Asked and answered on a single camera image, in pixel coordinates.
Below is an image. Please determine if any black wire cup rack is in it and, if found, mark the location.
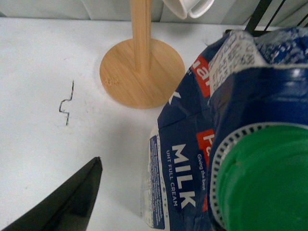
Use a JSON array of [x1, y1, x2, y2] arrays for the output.
[[244, 0, 308, 33]]

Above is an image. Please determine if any small white mug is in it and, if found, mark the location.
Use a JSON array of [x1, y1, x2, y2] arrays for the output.
[[163, 0, 215, 20]]

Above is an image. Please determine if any wooden mug tree stand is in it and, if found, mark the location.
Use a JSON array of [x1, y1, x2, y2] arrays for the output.
[[100, 0, 185, 109]]

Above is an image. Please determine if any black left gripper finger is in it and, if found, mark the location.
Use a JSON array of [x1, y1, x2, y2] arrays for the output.
[[4, 157, 103, 231]]

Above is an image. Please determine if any blue white milk carton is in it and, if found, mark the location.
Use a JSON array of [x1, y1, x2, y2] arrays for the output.
[[141, 27, 308, 231]]

